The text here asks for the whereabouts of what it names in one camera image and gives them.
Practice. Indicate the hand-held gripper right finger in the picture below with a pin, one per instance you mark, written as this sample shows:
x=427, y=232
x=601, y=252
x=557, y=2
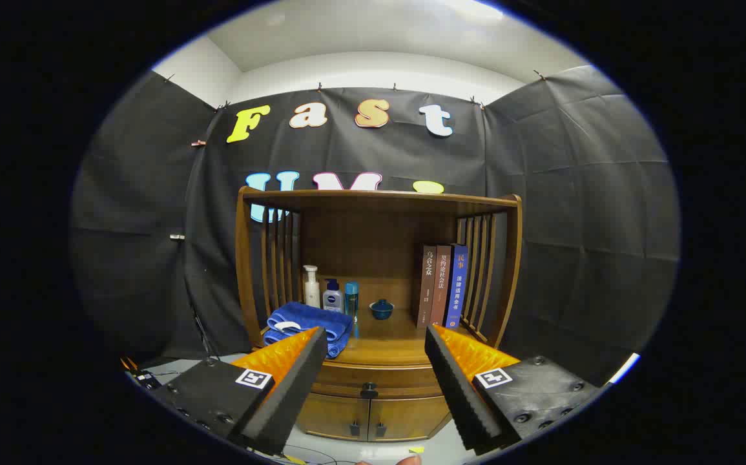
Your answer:
x=460, y=394

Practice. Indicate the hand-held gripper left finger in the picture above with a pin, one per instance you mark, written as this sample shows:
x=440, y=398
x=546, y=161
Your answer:
x=295, y=394

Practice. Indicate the wooden drawer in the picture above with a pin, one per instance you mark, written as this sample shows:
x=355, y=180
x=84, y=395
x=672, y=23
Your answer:
x=382, y=376

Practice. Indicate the wooden cabinet door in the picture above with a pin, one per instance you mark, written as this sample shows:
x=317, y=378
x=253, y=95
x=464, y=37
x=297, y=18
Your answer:
x=405, y=416
x=331, y=416

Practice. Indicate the wooden countertop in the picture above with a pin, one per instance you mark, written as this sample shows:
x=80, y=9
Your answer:
x=392, y=339

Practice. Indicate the wooden cabinet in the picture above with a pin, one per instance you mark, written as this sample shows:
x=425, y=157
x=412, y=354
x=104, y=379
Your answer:
x=372, y=239

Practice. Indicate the blue folded towel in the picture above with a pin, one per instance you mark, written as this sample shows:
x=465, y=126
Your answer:
x=311, y=316

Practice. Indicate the white bottle with blue cap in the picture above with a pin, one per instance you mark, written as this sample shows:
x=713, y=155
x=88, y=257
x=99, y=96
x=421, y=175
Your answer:
x=332, y=300

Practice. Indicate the white pump bottle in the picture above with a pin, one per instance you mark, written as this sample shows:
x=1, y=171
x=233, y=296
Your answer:
x=312, y=294

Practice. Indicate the blue book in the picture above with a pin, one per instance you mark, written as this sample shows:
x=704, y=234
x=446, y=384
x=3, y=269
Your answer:
x=457, y=284

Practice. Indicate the teal bottle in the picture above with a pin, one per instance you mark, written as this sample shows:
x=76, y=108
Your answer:
x=351, y=298

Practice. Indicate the reddish brown book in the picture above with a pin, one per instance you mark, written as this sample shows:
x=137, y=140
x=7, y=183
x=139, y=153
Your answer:
x=440, y=284

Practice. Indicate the small blue lidded cup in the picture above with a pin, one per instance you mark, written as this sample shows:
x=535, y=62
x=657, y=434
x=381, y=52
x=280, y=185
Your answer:
x=382, y=311

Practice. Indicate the dark brown book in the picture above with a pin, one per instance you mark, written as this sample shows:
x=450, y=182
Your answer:
x=425, y=284

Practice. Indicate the black backdrop cloth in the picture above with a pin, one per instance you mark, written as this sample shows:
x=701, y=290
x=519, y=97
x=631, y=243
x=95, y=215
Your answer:
x=573, y=194

